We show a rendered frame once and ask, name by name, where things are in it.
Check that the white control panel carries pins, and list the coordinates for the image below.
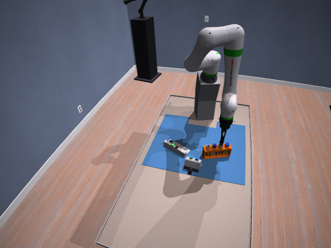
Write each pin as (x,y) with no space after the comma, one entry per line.
(192,164)

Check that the blue flat mat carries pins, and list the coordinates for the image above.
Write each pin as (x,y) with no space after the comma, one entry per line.
(228,169)

